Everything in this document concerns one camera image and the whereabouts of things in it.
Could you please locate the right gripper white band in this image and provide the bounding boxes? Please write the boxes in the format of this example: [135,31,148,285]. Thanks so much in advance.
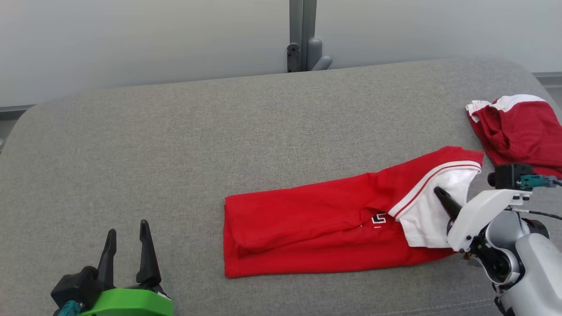
[433,187,533,253]

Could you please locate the dark grey post bracket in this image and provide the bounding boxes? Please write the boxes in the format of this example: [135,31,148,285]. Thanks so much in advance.
[286,43,301,73]

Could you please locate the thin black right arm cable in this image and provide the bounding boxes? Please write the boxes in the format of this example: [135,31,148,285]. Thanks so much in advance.
[505,206,562,220]

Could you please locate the camera cable teal plug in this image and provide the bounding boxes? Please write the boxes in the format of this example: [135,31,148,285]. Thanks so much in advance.
[57,300,83,316]
[519,174,562,189]

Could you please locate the red white shorts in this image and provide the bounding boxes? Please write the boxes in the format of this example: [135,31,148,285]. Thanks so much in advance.
[465,94,562,178]

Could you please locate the right camera cable teal plug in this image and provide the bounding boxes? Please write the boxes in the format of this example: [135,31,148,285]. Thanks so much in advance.
[519,174,562,189]

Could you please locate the left camera cable teal plug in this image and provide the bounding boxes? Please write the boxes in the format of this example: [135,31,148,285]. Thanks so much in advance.
[57,300,83,316]

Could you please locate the red white basketball jersey shirt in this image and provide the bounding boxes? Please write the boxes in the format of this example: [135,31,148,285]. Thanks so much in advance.
[223,146,485,279]

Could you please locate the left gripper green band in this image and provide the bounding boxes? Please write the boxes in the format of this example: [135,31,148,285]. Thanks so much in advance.
[79,219,174,316]

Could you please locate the light grey rounded post fitting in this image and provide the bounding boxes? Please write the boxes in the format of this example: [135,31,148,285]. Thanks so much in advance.
[306,37,333,72]

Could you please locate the grey wall partition post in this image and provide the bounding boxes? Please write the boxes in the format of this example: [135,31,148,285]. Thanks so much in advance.
[289,0,317,73]

